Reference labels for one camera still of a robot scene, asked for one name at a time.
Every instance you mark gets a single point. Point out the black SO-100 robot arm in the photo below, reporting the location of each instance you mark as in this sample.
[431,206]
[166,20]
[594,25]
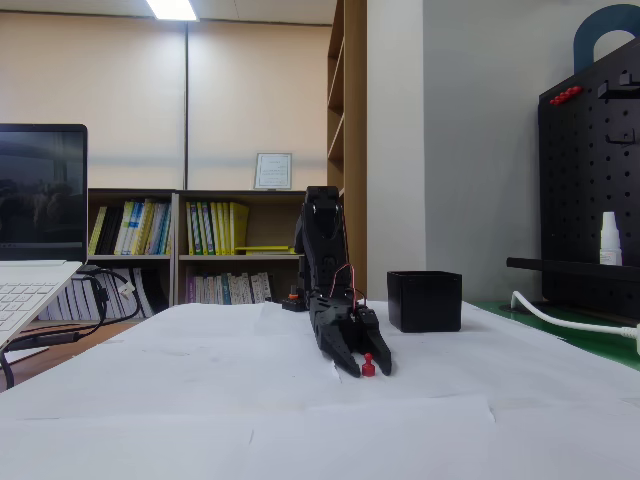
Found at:
[322,235]

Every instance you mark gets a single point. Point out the black square box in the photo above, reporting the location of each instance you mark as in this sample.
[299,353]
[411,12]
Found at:
[425,305]

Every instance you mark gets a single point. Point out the flat yellow book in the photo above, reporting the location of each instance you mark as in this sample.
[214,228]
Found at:
[265,249]

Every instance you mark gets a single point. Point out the white paper table cover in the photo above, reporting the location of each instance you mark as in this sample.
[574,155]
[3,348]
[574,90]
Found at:
[250,400]

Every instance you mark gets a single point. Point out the yellow binder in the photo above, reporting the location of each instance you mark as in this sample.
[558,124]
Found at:
[240,225]

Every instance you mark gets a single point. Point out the low wooden bookshelf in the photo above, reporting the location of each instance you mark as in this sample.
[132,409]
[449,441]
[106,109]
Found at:
[250,194]
[130,193]

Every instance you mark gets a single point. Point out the framed certificate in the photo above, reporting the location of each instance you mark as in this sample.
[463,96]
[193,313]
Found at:
[273,171]

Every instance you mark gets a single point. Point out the black pegboard shelf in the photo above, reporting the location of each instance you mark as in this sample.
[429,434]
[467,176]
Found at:
[550,266]

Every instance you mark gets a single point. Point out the tall wooden bookshelf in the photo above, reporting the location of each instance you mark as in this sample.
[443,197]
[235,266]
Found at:
[355,100]

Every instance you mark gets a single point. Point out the green desk mat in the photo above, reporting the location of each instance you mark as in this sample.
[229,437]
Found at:
[600,345]

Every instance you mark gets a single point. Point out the beige roller blind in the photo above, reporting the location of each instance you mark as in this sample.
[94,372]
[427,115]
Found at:
[90,90]
[250,90]

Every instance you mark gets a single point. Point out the black pegboard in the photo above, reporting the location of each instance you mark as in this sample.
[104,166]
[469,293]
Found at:
[575,200]

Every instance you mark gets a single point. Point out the white plastic bottle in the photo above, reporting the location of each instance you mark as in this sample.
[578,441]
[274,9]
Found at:
[610,245]

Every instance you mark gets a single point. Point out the white power strip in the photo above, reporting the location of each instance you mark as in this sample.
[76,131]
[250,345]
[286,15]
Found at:
[637,340]

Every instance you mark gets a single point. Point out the white laptop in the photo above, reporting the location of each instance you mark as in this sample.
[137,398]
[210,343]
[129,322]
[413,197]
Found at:
[40,200]

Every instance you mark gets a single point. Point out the short black pegboard hook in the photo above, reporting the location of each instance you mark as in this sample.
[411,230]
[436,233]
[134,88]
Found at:
[620,140]

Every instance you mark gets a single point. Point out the ceiling light panel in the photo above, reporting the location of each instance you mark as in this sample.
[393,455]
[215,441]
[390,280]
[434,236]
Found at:
[172,9]

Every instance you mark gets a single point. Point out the long black pegboard hook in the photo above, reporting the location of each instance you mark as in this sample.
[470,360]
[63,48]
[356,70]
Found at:
[615,92]

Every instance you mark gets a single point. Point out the dark blue arch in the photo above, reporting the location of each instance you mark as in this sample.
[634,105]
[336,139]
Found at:
[582,40]

